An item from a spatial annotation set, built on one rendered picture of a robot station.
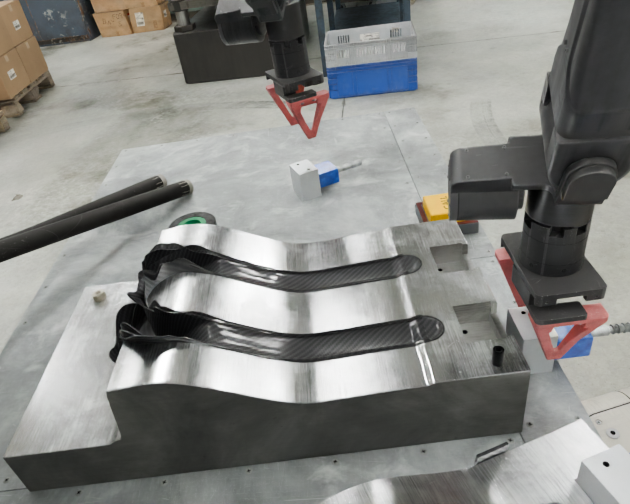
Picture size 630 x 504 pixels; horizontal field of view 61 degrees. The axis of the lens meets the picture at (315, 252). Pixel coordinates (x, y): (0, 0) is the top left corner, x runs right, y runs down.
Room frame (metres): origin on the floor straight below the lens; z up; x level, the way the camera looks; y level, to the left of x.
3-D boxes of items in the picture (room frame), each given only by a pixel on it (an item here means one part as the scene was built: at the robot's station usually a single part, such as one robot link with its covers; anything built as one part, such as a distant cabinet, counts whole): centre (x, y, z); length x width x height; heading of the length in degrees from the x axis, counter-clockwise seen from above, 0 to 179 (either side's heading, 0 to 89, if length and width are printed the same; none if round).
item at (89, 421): (0.45, 0.07, 0.87); 0.50 x 0.26 x 0.14; 87
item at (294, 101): (0.84, -0.02, 0.97); 0.07 x 0.07 x 0.09; 18
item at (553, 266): (0.40, -0.23, 0.96); 0.10 x 0.07 x 0.07; 177
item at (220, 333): (0.44, 0.06, 0.92); 0.35 x 0.16 x 0.09; 87
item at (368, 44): (3.72, -0.60, 0.28); 0.61 x 0.41 x 0.15; 79
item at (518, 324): (0.40, -0.26, 0.83); 0.13 x 0.05 x 0.05; 87
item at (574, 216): (0.40, -0.22, 1.02); 0.07 x 0.06 x 0.07; 75
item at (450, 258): (0.49, -0.16, 0.87); 0.05 x 0.05 x 0.04; 87
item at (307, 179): (0.88, -0.05, 0.83); 0.13 x 0.05 x 0.05; 109
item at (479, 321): (0.38, -0.15, 0.87); 0.05 x 0.05 x 0.04; 87
